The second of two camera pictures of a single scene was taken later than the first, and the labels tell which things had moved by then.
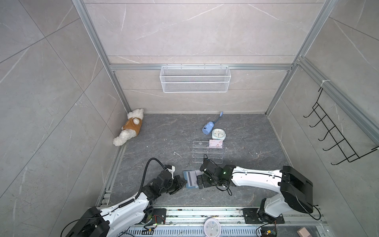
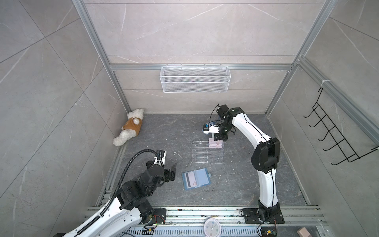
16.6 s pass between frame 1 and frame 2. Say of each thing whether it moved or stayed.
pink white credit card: stayed
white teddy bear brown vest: stayed
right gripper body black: moved
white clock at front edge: stayed
